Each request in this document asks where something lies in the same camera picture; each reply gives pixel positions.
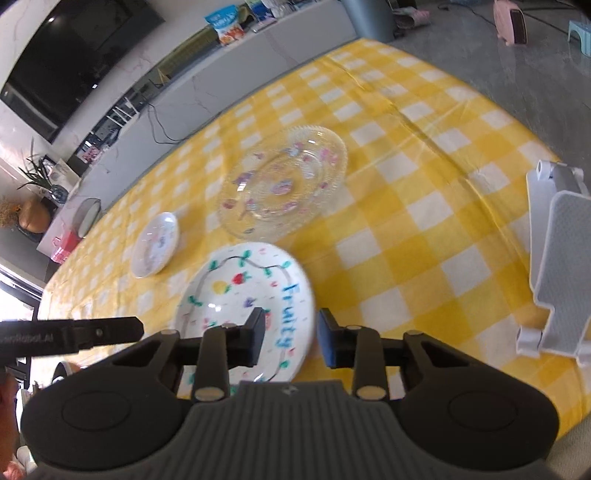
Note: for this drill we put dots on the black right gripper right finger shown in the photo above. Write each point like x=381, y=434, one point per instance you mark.
x=354, y=347

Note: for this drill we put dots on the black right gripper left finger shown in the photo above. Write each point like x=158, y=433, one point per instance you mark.
x=224, y=348

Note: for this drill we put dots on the white fruity painted plate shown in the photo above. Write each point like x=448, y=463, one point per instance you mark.
x=237, y=279

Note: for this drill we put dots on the person's hand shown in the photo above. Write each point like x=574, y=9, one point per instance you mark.
x=9, y=432

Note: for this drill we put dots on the pink storage box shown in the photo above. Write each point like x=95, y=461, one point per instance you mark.
x=64, y=245

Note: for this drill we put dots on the brown ceramic vase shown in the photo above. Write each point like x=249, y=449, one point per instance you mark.
x=31, y=216

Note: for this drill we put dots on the small white floral plate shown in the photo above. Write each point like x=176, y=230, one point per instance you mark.
x=155, y=245

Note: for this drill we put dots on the yellow white checkered tablecloth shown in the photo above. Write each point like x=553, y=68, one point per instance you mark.
x=429, y=230

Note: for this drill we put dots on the blue glass vase plant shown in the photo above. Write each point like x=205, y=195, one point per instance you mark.
x=36, y=174

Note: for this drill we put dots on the clear glass floral plate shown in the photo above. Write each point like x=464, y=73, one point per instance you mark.
x=282, y=183

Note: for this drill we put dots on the white dish rack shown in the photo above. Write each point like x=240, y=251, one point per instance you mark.
x=559, y=220

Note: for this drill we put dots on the black television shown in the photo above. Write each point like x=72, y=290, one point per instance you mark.
x=69, y=55

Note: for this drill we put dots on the blue snack bag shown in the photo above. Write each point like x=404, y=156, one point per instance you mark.
x=225, y=22

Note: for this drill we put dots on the grey metal trash can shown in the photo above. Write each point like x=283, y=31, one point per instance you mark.
x=372, y=19

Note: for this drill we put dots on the pink space heater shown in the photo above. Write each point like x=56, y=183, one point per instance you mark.
x=510, y=23

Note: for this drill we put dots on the small blue plastic stool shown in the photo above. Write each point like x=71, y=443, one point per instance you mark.
x=581, y=31

